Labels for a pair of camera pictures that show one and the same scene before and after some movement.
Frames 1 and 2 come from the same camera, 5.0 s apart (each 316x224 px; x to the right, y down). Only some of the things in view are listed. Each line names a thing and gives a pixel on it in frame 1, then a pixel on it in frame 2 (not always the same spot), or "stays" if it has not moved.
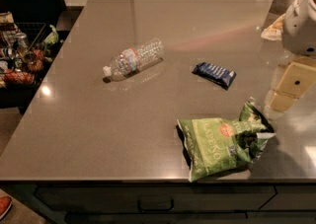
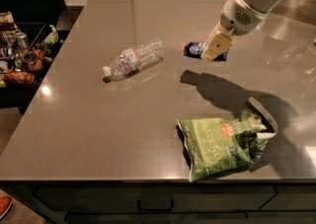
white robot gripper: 301,27 to 239,18
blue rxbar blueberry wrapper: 221,76 to 197,49
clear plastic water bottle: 130,61 stays
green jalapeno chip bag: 221,147 stays
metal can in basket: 21,46 stays
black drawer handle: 157,210 stays
